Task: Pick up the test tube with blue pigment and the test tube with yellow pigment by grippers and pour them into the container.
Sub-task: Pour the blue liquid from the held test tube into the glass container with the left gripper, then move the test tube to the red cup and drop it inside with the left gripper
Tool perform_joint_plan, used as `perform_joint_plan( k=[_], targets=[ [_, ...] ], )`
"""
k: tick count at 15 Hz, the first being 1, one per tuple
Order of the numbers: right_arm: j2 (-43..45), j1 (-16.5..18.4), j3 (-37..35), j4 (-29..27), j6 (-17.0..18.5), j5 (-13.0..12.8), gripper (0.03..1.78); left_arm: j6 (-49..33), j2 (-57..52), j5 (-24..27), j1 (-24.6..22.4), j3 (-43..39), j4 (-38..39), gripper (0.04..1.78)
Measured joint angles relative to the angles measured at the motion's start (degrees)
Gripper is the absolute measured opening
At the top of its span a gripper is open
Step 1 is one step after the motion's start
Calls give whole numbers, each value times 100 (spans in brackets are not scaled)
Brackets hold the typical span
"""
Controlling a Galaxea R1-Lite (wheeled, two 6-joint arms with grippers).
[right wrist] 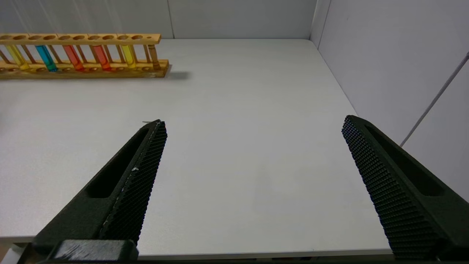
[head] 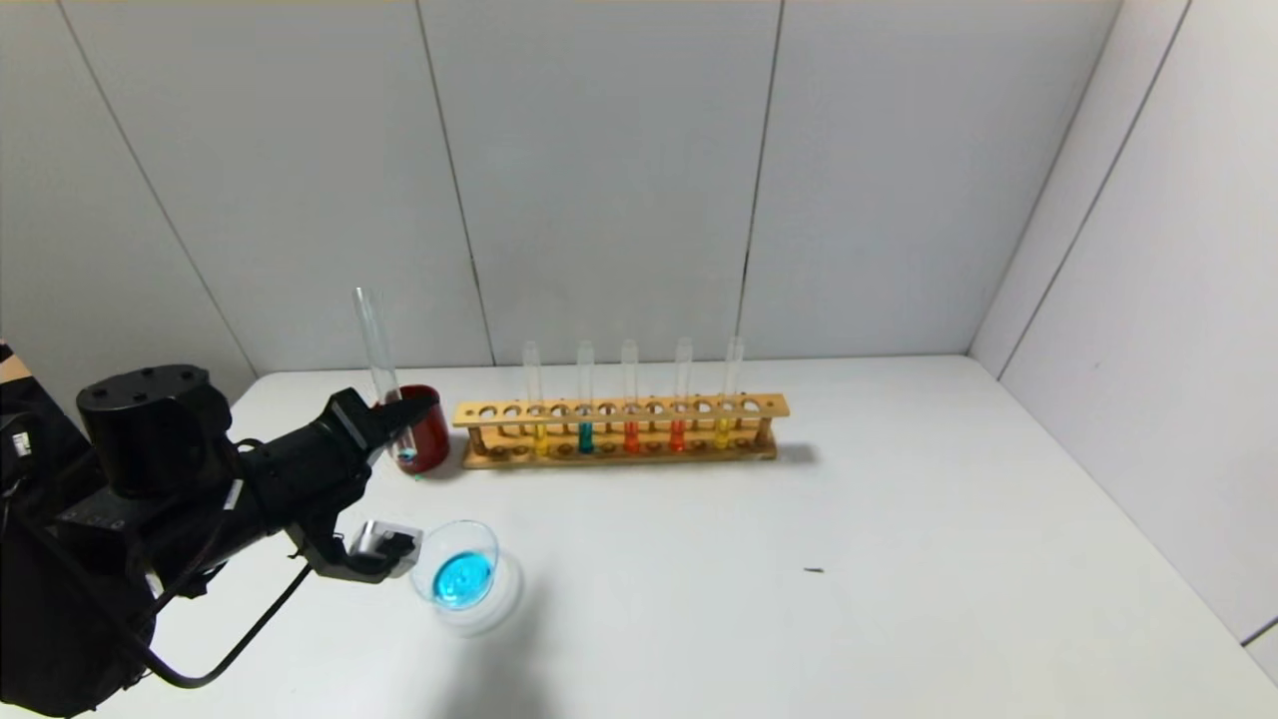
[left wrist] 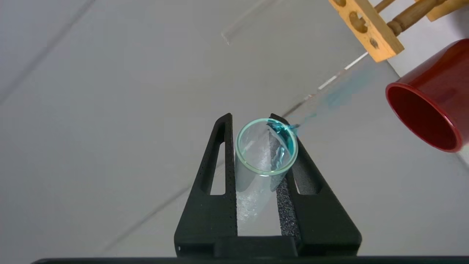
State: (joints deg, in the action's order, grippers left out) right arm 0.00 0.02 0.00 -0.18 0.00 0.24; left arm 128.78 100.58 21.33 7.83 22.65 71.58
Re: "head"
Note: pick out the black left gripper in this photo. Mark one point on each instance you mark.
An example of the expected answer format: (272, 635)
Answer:
(352, 422)

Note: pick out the test tube with blue pigment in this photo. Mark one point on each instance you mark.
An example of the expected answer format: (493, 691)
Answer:
(374, 340)

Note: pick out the tan wooden board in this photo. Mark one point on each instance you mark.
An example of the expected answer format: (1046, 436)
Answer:
(12, 371)

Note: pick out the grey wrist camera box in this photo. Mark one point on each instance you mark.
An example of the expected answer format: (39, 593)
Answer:
(374, 549)

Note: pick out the test tube with teal pigment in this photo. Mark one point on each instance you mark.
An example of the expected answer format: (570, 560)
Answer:
(586, 439)

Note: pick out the test tube with orange pigment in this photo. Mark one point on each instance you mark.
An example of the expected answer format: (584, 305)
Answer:
(632, 437)
(678, 435)

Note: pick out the wooden test tube rack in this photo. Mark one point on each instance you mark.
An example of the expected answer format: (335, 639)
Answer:
(619, 411)

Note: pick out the small glass beaker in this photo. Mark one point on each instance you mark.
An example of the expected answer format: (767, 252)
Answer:
(461, 579)

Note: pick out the test tube with yellow pigment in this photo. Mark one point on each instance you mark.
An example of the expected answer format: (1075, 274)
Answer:
(723, 433)
(540, 441)

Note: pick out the black background equipment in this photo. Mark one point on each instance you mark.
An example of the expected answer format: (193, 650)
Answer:
(25, 429)

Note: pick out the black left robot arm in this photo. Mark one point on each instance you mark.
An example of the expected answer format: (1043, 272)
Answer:
(150, 439)

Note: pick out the red cup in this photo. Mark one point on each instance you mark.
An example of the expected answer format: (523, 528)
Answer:
(434, 439)

